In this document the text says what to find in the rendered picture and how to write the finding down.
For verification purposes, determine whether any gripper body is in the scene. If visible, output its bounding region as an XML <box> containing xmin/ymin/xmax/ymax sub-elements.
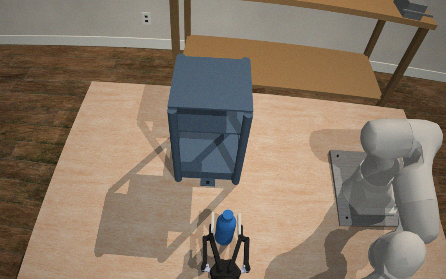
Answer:
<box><xmin>210</xmin><ymin>259</ymin><xmax>241</xmax><ymax>279</ymax></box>

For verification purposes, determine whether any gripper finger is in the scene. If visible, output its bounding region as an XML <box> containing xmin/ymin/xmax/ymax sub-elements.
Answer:
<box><xmin>228</xmin><ymin>213</ymin><xmax>251</xmax><ymax>273</ymax></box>
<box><xmin>201</xmin><ymin>212</ymin><xmax>223</xmax><ymax>273</ymax></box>

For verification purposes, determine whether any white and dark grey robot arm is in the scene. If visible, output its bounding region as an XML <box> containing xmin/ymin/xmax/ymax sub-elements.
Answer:
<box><xmin>343</xmin><ymin>118</ymin><xmax>443</xmax><ymax>279</ymax></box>

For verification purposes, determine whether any blue bottle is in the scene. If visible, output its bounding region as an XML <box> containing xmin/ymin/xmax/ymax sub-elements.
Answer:
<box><xmin>215</xmin><ymin>210</ymin><xmax>237</xmax><ymax>245</ymax></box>

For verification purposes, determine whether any blue-grey shelving unit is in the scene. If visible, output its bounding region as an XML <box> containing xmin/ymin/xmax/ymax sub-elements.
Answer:
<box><xmin>167</xmin><ymin>54</ymin><xmax>253</xmax><ymax>187</ymax></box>

